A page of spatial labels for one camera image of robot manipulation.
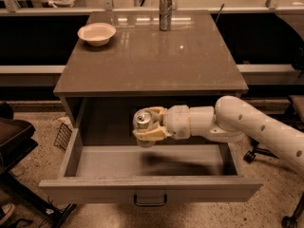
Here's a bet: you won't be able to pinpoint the black chair on left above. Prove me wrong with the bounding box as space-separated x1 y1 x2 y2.
0 101 78 228

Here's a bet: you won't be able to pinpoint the black wire mesh basket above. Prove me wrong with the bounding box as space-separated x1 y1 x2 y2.
54 123 72 151

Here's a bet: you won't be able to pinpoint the open grey top drawer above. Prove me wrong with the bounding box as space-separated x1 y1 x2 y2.
38 97 264 205

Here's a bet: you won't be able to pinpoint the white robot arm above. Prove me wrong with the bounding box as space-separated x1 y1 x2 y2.
133 96 304 176

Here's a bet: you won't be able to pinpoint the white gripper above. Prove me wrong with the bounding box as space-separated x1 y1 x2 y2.
133 105 190 142

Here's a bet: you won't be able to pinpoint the black office chair base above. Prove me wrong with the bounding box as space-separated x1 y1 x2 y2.
242 94 304 228

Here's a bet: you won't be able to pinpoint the shoe at bottom left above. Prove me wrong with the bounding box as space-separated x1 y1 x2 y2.
0 203 15 225

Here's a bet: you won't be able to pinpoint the green white 7up can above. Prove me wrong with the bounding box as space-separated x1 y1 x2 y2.
133 109 155 148

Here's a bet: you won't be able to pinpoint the tall silver drink can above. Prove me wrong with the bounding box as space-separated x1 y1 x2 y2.
159 0 172 31

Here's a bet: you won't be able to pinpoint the black drawer handle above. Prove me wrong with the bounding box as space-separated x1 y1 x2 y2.
133 195 167 207

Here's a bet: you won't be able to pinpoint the white paper bowl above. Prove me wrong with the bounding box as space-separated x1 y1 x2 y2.
77 23 116 47

